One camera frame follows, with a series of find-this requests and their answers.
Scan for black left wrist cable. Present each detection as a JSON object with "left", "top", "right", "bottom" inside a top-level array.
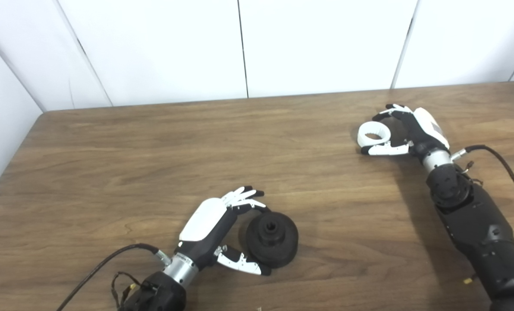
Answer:
[{"left": 56, "top": 243, "right": 171, "bottom": 311}]

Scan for thin left arm wires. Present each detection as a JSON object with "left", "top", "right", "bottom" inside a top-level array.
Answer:
[{"left": 111, "top": 271, "right": 154, "bottom": 310}]

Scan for thin arm wires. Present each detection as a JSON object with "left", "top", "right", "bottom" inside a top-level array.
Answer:
[
  {"left": 111, "top": 271, "right": 154, "bottom": 310},
  {"left": 457, "top": 161, "right": 484, "bottom": 186}
]

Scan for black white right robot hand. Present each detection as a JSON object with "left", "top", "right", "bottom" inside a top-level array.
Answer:
[{"left": 360, "top": 104, "right": 451, "bottom": 158}]

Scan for thin right arm wires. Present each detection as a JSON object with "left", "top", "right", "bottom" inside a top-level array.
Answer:
[{"left": 457, "top": 161, "right": 484, "bottom": 186}]

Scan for round black stepped part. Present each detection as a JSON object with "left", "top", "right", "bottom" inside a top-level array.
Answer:
[{"left": 245, "top": 211, "right": 299, "bottom": 268}]

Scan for white plastic ring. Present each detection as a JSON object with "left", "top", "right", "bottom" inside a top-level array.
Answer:
[{"left": 357, "top": 122, "right": 391, "bottom": 150}]

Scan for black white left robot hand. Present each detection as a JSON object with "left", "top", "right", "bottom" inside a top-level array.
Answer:
[{"left": 178, "top": 186, "right": 272, "bottom": 277}]

